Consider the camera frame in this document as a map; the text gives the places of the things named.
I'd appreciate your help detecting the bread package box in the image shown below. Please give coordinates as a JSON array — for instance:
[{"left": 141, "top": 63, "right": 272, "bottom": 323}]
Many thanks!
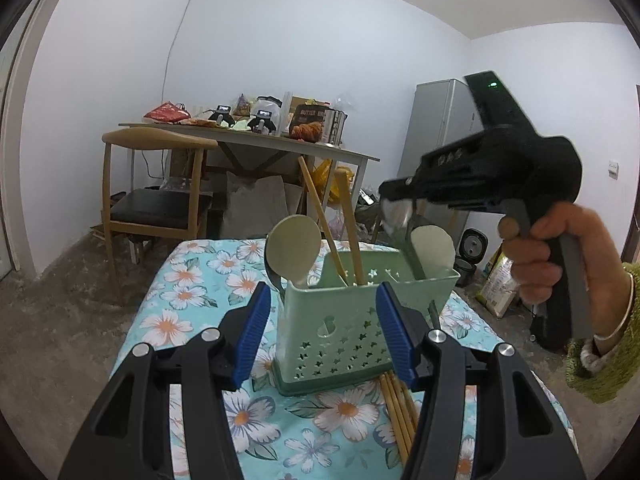
[{"left": 289, "top": 105, "right": 332, "bottom": 142}]

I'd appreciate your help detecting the green perforated utensil holder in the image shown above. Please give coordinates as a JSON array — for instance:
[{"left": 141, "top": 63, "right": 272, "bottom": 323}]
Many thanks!
[{"left": 272, "top": 250, "right": 462, "bottom": 397}]

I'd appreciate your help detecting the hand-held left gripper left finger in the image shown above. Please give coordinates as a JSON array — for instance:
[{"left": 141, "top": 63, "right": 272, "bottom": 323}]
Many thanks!
[{"left": 57, "top": 281, "right": 272, "bottom": 480}]

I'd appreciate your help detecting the black appliance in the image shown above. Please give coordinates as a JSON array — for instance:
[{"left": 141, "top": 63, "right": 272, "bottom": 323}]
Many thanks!
[{"left": 529, "top": 305, "right": 572, "bottom": 352}]

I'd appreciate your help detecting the yellow plastic bag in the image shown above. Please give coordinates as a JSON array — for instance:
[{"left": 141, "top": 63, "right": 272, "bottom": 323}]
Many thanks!
[{"left": 311, "top": 159, "right": 357, "bottom": 207}]

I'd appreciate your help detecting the wooden chair black seat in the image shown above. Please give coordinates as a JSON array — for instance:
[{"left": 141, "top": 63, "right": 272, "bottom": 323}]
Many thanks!
[{"left": 101, "top": 127, "right": 219, "bottom": 307}]

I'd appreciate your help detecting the silver refrigerator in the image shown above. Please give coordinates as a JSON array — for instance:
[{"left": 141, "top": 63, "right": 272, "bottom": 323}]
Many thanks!
[{"left": 397, "top": 79, "right": 485, "bottom": 242}]

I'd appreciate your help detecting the black rice cooker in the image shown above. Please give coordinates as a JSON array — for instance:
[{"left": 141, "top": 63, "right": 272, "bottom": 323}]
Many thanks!
[{"left": 456, "top": 229, "right": 489, "bottom": 287}]

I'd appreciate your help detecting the silver bracelet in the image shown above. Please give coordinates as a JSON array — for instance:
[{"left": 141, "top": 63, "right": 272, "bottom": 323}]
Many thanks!
[{"left": 592, "top": 270, "right": 637, "bottom": 343}]

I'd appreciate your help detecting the striped black box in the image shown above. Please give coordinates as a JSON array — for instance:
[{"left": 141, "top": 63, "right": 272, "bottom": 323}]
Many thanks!
[{"left": 324, "top": 109, "right": 349, "bottom": 147}]

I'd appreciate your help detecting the person's right forearm green sleeve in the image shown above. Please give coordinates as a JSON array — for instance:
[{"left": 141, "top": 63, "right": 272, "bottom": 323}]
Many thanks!
[{"left": 565, "top": 260, "right": 640, "bottom": 405}]

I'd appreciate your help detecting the black white gripper device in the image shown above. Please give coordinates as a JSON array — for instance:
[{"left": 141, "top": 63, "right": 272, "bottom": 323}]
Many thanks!
[
  {"left": 246, "top": 107, "right": 279, "bottom": 136},
  {"left": 207, "top": 105, "right": 237, "bottom": 129}
]

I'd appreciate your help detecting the wall cable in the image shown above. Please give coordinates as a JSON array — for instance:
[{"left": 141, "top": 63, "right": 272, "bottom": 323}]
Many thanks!
[{"left": 145, "top": 0, "right": 210, "bottom": 181}]

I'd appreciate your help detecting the cream plastic spoon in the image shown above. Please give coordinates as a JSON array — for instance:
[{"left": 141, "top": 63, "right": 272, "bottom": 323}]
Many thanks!
[
  {"left": 410, "top": 225, "right": 457, "bottom": 281},
  {"left": 269, "top": 215, "right": 322, "bottom": 288}
]

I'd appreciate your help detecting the green white rice bag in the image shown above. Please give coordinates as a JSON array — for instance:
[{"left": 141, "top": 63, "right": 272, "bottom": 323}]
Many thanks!
[{"left": 474, "top": 250, "right": 522, "bottom": 319}]

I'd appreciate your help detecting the floral blue tablecloth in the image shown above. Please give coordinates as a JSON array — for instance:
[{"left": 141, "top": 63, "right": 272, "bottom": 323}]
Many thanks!
[{"left": 107, "top": 237, "right": 581, "bottom": 480}]

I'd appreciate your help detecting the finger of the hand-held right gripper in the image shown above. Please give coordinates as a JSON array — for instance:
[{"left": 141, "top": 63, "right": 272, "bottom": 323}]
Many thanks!
[{"left": 378, "top": 176, "right": 426, "bottom": 203}]

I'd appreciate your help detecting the red bag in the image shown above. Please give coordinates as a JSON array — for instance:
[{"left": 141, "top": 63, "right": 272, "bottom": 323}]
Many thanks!
[{"left": 142, "top": 101, "right": 192, "bottom": 124}]

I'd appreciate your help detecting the grey table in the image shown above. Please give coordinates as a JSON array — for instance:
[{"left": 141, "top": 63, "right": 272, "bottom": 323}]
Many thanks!
[{"left": 118, "top": 121, "right": 382, "bottom": 243}]

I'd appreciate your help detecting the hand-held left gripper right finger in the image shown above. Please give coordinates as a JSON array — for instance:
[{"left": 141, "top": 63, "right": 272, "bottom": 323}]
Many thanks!
[{"left": 375, "top": 282, "right": 586, "bottom": 480}]

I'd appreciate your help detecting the pile of wooden chopsticks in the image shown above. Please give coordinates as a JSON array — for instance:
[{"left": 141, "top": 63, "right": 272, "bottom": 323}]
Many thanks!
[{"left": 379, "top": 372, "right": 422, "bottom": 467}]

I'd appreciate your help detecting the person's right hand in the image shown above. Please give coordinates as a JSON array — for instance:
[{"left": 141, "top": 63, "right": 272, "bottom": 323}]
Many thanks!
[{"left": 499, "top": 202, "right": 631, "bottom": 337}]

